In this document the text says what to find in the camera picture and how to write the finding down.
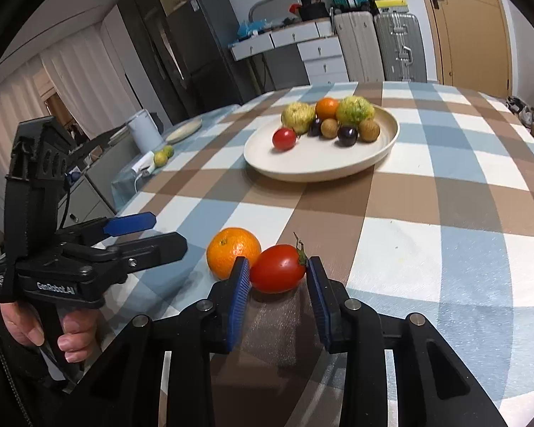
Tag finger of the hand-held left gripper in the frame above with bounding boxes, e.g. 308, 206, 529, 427
87, 232, 188, 273
56, 212, 157, 246

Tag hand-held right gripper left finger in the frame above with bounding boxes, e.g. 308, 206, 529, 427
58, 257, 252, 427

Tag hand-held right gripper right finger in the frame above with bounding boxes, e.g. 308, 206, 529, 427
306, 257, 508, 427

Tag oblong red tomato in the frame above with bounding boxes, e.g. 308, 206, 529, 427
249, 232, 309, 294

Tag orange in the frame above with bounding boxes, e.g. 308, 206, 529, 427
315, 97, 341, 121
206, 227, 262, 281

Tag cream round plate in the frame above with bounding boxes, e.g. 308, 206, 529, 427
243, 103, 400, 183

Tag round red tomato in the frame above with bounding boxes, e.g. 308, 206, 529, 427
272, 127, 298, 151

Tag brown longan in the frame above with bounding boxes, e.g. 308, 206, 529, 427
358, 118, 381, 143

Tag person's left hand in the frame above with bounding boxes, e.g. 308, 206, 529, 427
0, 301, 99, 364

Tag grey low cabinet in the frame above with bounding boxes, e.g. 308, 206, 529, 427
60, 160, 116, 232

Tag white power adapter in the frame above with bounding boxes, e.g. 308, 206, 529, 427
131, 151, 156, 193

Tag white cylindrical appliance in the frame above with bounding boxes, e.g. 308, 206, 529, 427
125, 109, 163, 154

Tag small wooden plate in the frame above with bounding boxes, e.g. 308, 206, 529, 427
164, 118, 204, 144

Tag white curtain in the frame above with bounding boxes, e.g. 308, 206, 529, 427
0, 6, 170, 232

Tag brown blue checked tablecloth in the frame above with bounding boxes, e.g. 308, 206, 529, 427
89, 81, 534, 427

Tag dark grey refrigerator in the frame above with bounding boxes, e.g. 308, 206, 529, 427
164, 0, 256, 112

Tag dark tall cabinet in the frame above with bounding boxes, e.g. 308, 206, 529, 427
116, 0, 192, 125

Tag white drawer cabinet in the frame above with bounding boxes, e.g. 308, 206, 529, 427
299, 36, 350, 86

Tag white desk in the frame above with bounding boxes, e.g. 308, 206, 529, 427
229, 18, 339, 60

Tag beige suitcase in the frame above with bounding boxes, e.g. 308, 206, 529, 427
331, 9, 386, 84

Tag silver suitcase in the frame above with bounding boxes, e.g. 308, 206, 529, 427
373, 9, 428, 83

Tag loose shoes by door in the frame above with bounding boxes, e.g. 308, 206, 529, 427
506, 93, 534, 143

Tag yellow black box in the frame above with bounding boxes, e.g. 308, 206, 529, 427
373, 0, 409, 15

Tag wooden door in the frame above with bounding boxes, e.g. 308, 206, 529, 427
412, 0, 514, 99

